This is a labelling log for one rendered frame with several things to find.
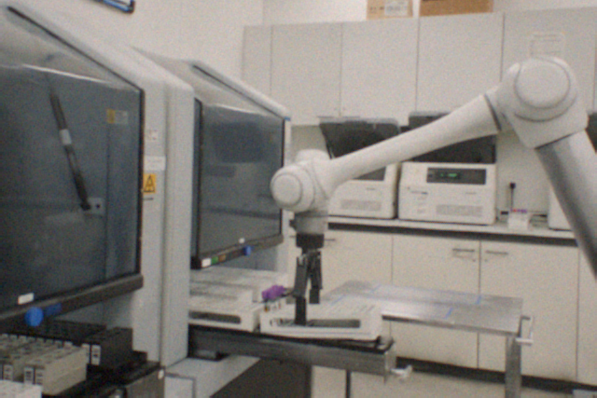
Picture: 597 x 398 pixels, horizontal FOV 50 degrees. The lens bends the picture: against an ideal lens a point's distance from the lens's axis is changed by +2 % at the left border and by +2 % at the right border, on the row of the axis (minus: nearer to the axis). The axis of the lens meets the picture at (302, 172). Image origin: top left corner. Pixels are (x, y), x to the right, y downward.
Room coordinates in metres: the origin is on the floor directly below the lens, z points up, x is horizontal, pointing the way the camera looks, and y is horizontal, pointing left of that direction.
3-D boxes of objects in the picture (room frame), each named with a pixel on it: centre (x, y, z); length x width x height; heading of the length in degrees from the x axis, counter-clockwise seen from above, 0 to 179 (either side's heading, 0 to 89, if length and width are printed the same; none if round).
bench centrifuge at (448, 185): (4.04, -0.95, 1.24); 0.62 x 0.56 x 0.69; 161
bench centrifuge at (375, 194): (4.23, -0.40, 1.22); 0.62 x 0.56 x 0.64; 159
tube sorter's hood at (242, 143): (2.00, 0.40, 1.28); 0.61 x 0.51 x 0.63; 161
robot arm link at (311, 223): (1.61, -0.03, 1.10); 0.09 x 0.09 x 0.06
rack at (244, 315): (1.70, 0.24, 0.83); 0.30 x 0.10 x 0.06; 71
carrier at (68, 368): (1.18, 0.44, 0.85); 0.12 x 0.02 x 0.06; 161
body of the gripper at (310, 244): (1.61, -0.03, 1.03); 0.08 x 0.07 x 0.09; 161
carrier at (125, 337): (1.33, 0.38, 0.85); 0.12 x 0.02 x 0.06; 161
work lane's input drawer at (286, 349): (1.64, 0.07, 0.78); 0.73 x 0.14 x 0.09; 71
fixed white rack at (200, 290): (1.88, 0.29, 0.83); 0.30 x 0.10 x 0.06; 71
